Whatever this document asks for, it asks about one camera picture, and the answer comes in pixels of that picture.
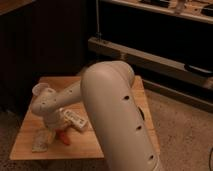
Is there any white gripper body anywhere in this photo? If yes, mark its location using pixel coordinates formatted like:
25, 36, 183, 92
44, 111, 68, 130

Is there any orange red pepper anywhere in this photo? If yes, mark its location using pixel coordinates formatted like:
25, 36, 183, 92
58, 132, 70, 145

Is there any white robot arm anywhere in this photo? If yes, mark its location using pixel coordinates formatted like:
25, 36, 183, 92
31, 61, 163, 171

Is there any white tube with label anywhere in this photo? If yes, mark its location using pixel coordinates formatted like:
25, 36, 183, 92
64, 109, 88, 131

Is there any wooden table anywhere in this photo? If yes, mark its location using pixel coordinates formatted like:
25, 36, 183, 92
10, 76, 160, 160

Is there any clear plastic cup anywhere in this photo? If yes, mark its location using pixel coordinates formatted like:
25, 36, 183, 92
32, 83, 49, 96

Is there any upper shelf with items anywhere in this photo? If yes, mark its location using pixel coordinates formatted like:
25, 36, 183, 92
102, 0, 213, 24

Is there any metal shelf rail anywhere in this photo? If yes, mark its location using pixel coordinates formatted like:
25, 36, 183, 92
88, 37, 213, 90

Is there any black handle object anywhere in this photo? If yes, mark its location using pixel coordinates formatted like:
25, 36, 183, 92
184, 64, 213, 77

